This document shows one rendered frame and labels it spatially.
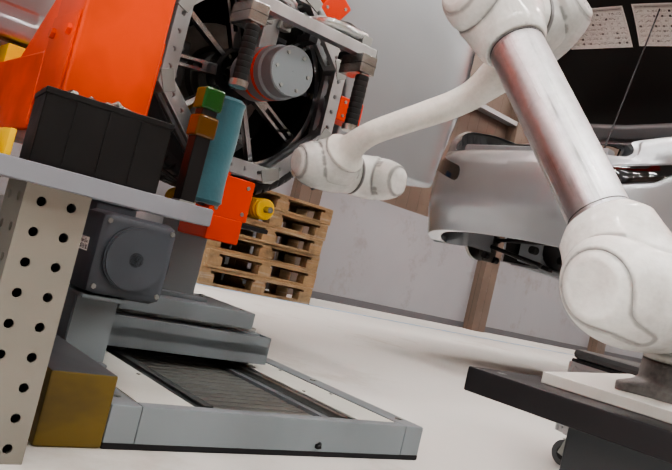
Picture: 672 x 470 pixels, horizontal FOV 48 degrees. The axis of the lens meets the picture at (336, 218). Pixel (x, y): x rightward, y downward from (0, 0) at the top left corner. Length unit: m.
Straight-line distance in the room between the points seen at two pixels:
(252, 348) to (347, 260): 6.73
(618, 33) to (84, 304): 4.11
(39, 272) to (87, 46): 0.43
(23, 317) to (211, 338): 0.89
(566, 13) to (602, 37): 3.70
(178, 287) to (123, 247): 0.51
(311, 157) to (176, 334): 0.61
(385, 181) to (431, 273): 8.14
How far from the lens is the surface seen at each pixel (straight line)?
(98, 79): 1.43
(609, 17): 5.14
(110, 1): 1.46
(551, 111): 1.28
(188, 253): 2.11
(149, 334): 1.96
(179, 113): 1.90
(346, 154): 1.70
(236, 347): 2.09
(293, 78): 1.90
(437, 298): 10.09
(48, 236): 1.22
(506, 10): 1.40
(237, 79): 1.73
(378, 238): 9.10
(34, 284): 1.22
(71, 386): 1.37
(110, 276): 1.62
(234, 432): 1.55
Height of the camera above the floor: 0.41
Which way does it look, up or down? 4 degrees up
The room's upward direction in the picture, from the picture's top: 14 degrees clockwise
